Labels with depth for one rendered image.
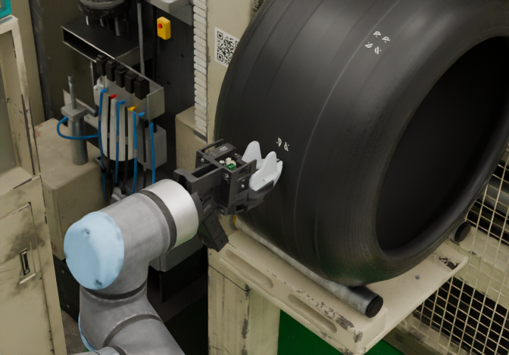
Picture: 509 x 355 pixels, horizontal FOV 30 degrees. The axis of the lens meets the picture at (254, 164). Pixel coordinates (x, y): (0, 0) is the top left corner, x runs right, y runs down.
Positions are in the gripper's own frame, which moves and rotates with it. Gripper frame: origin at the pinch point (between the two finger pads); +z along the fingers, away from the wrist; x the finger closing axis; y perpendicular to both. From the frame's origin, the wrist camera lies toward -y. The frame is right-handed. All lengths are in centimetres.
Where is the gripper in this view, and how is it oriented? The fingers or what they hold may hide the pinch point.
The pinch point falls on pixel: (274, 168)
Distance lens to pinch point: 145.4
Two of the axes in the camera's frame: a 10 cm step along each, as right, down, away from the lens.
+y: 1.0, -8.2, -5.6
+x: -7.2, -4.5, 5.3
